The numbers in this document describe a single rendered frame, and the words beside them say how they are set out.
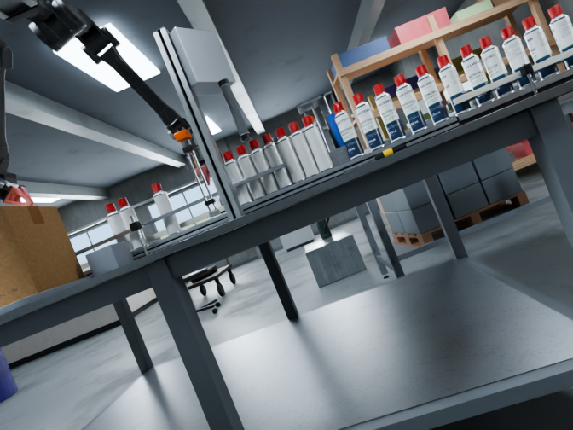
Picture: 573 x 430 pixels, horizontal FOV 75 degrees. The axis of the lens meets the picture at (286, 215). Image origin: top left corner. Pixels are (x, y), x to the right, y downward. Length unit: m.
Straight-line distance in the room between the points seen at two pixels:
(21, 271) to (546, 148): 1.38
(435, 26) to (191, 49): 4.68
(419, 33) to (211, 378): 5.18
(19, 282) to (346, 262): 2.90
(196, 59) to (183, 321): 0.81
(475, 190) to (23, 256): 3.58
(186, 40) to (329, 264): 2.74
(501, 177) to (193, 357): 3.56
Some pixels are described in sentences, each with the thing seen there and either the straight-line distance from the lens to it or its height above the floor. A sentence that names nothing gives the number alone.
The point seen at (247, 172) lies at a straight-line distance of 1.35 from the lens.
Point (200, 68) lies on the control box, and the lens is 1.32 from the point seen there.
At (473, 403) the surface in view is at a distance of 1.09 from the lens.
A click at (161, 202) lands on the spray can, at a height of 1.01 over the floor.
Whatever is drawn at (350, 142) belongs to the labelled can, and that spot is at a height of 0.94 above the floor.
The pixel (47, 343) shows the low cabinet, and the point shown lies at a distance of 8.92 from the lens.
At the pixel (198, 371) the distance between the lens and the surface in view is 1.07.
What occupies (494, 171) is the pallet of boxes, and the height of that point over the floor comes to 0.42.
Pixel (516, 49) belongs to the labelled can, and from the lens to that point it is 1.50.
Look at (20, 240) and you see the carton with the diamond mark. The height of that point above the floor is 1.01.
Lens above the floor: 0.80
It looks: level
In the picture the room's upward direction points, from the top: 22 degrees counter-clockwise
